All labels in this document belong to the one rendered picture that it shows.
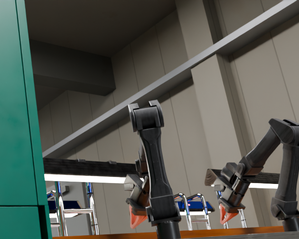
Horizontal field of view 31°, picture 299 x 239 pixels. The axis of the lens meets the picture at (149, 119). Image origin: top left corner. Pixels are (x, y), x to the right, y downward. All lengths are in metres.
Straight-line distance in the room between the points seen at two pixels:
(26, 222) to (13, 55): 0.48
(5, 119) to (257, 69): 3.22
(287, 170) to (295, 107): 2.32
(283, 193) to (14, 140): 0.95
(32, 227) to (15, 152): 0.20
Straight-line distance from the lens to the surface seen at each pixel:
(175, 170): 4.96
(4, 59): 1.56
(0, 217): 1.38
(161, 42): 5.32
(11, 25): 1.63
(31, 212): 1.42
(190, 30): 4.82
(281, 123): 1.91
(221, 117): 4.42
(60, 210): 2.11
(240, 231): 2.03
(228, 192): 2.10
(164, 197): 1.48
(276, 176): 2.92
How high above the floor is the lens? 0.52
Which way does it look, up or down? 20 degrees up
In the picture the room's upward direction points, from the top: 11 degrees counter-clockwise
